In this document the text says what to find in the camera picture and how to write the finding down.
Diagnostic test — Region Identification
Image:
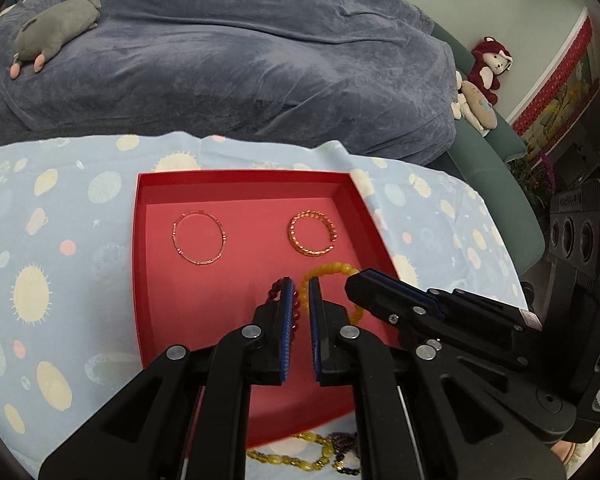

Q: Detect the twisted gold bangle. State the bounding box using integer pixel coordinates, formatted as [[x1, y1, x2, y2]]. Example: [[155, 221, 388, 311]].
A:
[[287, 210, 338, 256]]

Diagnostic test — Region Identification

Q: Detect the red cardboard box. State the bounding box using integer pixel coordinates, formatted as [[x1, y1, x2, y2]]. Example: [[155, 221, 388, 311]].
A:
[[132, 170, 406, 448]]

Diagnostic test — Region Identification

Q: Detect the orange round bead bracelet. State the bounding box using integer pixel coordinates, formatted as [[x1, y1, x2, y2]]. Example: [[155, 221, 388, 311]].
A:
[[300, 260, 366, 328]]

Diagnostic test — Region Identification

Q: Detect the green sofa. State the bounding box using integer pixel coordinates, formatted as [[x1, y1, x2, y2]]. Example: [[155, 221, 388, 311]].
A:
[[430, 20, 546, 281]]

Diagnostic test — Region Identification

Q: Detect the purple bead string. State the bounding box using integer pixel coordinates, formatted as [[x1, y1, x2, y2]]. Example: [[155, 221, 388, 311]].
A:
[[330, 430, 363, 477]]

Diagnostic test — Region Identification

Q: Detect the red plush monkey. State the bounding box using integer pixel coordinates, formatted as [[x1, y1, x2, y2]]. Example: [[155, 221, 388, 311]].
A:
[[467, 36, 513, 106]]

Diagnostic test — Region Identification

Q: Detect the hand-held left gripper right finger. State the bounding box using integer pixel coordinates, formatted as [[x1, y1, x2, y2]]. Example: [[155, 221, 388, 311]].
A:
[[307, 276, 566, 480]]

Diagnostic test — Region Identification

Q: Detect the beige plush toy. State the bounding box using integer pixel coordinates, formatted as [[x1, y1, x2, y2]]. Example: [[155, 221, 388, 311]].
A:
[[450, 71, 498, 136]]

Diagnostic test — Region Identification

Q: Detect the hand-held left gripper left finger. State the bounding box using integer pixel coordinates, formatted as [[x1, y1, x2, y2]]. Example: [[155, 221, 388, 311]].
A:
[[39, 277, 297, 480]]

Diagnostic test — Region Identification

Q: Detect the potted plant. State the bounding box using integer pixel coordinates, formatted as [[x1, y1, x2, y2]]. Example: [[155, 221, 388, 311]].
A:
[[507, 152, 556, 211]]

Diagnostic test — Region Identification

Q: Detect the thin gold bangle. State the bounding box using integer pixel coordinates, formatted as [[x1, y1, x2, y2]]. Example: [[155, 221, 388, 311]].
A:
[[171, 211, 228, 265]]

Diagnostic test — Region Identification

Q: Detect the yellow oval bead bracelet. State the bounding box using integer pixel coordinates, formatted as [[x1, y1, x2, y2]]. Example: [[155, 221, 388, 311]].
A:
[[247, 430, 338, 473]]

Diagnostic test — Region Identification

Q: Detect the blue grey blanket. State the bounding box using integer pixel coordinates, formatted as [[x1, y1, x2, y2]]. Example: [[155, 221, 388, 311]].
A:
[[0, 0, 458, 166]]

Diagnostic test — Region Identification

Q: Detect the grey plush toy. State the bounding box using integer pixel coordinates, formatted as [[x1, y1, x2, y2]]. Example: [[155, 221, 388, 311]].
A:
[[9, 0, 103, 80]]

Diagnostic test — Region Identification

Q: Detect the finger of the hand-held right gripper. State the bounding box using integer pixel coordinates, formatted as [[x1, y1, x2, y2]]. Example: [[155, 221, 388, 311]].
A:
[[345, 272, 529, 371], [360, 268, 543, 334]]

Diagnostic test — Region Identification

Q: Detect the red bordered wall panel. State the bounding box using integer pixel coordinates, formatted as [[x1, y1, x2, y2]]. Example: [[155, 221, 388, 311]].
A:
[[510, 7, 600, 161]]

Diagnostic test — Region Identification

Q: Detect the dark red bead bracelet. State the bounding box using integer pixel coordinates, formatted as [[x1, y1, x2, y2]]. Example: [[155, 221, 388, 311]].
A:
[[267, 277, 301, 346]]

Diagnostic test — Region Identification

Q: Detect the light blue patterned tablecloth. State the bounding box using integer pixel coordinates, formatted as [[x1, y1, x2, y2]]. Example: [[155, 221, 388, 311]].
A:
[[0, 131, 526, 480]]

